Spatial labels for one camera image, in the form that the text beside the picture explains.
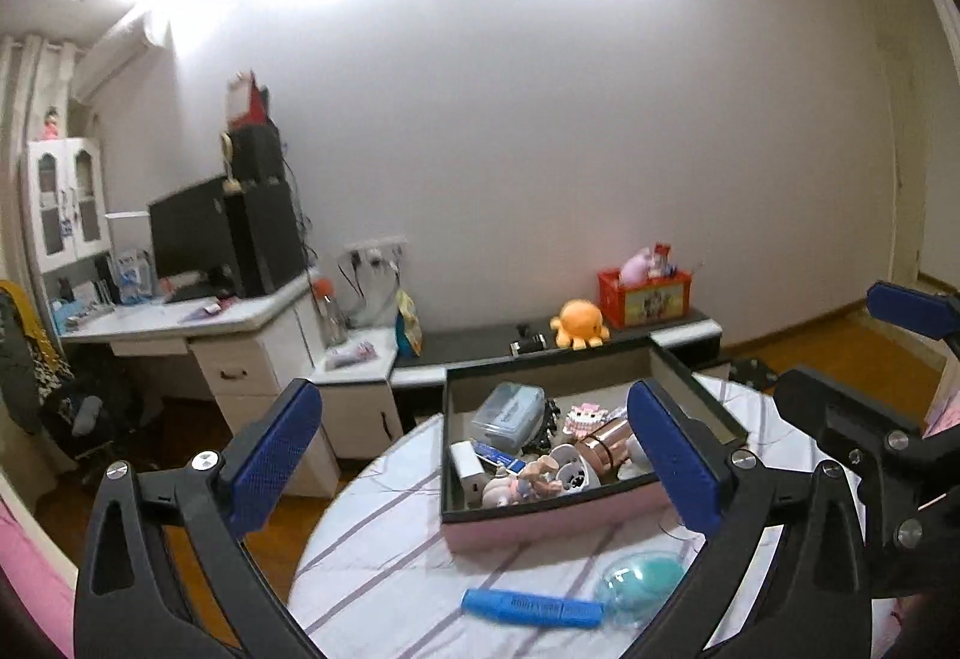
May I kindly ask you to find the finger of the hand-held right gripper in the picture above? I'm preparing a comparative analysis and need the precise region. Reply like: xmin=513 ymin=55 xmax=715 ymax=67
xmin=772 ymin=366 xmax=960 ymax=480
xmin=866 ymin=280 xmax=960 ymax=360

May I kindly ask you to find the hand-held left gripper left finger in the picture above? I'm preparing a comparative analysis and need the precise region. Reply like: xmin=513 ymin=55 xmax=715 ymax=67
xmin=73 ymin=376 xmax=325 ymax=659

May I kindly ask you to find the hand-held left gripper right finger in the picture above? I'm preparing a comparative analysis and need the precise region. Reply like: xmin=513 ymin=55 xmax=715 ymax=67
xmin=626 ymin=378 xmax=875 ymax=659

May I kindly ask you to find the pink white plush toy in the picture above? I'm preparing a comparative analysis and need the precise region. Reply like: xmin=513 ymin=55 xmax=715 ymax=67
xmin=564 ymin=404 xmax=610 ymax=439

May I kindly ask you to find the teal ball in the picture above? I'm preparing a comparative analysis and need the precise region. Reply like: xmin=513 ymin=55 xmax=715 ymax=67
xmin=598 ymin=549 xmax=687 ymax=632

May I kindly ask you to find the pink storage box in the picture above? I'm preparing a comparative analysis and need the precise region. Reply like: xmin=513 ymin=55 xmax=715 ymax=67
xmin=440 ymin=336 xmax=749 ymax=555

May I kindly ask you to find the pink beige figurine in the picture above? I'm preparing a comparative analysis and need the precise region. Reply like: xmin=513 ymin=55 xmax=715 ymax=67
xmin=480 ymin=460 xmax=567 ymax=510

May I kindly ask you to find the clear plastic container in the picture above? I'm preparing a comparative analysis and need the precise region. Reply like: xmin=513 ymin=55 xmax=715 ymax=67
xmin=471 ymin=381 xmax=547 ymax=454

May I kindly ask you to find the small blue packet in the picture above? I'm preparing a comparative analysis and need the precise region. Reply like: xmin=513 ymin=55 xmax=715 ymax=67
xmin=476 ymin=445 xmax=530 ymax=472

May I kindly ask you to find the blue marker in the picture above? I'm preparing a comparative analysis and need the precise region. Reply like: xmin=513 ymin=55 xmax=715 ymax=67
xmin=461 ymin=588 xmax=607 ymax=628

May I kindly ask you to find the white round gadget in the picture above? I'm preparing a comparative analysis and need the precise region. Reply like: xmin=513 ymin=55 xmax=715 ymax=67
xmin=626 ymin=438 xmax=661 ymax=480

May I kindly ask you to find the rose gold metal can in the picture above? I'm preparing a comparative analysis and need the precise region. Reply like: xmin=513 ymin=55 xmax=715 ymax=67
xmin=576 ymin=420 xmax=638 ymax=484

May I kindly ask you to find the black floor scale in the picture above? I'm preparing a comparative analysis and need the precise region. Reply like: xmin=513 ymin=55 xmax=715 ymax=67
xmin=729 ymin=357 xmax=777 ymax=394

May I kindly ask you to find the white computer desk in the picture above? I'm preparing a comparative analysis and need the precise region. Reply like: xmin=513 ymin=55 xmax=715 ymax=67
xmin=56 ymin=269 xmax=342 ymax=499

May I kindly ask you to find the pink flat pack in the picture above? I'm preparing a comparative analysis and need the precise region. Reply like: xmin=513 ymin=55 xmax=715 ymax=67
xmin=326 ymin=340 xmax=376 ymax=367

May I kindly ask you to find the white door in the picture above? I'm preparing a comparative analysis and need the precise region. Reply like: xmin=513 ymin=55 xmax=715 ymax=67
xmin=881 ymin=0 xmax=960 ymax=292

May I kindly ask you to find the clear bottle with red cap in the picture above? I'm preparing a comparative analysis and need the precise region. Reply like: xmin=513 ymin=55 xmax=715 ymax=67
xmin=313 ymin=278 xmax=347 ymax=346

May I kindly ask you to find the red printed storage bin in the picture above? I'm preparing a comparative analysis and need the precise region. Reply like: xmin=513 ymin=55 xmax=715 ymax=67
xmin=598 ymin=265 xmax=692 ymax=330

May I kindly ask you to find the orange octopus plush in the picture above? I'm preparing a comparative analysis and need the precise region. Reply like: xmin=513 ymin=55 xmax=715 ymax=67
xmin=550 ymin=300 xmax=605 ymax=351

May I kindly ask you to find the black office chair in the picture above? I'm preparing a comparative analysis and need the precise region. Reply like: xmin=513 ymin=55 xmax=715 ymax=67
xmin=37 ymin=359 xmax=162 ymax=480

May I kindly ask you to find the blue yellow snack bag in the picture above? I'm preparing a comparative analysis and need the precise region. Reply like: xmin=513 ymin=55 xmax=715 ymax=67
xmin=394 ymin=290 xmax=425 ymax=358

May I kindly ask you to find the white charger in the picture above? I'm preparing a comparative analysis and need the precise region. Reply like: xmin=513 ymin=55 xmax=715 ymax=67
xmin=448 ymin=443 xmax=487 ymax=510

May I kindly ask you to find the black computer tower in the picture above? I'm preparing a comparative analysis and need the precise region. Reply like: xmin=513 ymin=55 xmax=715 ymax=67
xmin=221 ymin=179 xmax=310 ymax=300

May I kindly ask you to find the low white grey cabinet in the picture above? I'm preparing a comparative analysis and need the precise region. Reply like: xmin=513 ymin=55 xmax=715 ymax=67
xmin=311 ymin=308 xmax=725 ymax=461

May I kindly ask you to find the blue white box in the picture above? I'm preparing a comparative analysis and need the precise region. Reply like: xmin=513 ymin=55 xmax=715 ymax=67
xmin=112 ymin=248 xmax=157 ymax=306

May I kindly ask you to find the black monitor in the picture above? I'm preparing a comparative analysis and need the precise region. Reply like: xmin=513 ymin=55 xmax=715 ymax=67
xmin=148 ymin=175 xmax=233 ymax=281

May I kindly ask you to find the dark patterned jacket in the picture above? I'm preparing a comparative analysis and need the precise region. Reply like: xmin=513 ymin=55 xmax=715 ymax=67
xmin=0 ymin=280 xmax=72 ymax=435

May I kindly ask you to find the pink bed sheet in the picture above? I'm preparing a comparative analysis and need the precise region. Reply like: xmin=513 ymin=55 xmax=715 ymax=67
xmin=0 ymin=498 xmax=80 ymax=659

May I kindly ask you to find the black box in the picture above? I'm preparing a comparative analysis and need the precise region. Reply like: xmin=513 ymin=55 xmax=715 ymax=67
xmin=227 ymin=122 xmax=286 ymax=187

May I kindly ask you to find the red white desk calendar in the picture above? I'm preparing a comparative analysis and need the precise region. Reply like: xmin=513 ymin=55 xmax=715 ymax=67
xmin=227 ymin=71 xmax=269 ymax=127

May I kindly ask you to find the white glass-door cabinet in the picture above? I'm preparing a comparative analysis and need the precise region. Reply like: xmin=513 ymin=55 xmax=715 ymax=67
xmin=20 ymin=137 xmax=112 ymax=277

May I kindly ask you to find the pale striped curtain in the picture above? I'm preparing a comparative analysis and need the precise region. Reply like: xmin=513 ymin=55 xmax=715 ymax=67
xmin=0 ymin=32 xmax=80 ymax=300

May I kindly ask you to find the white air conditioner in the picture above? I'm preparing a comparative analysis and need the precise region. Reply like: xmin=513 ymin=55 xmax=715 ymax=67
xmin=69 ymin=14 xmax=172 ymax=103

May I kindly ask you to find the white wall power strip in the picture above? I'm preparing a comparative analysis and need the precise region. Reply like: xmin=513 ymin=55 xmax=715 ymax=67
xmin=345 ymin=239 xmax=407 ymax=262

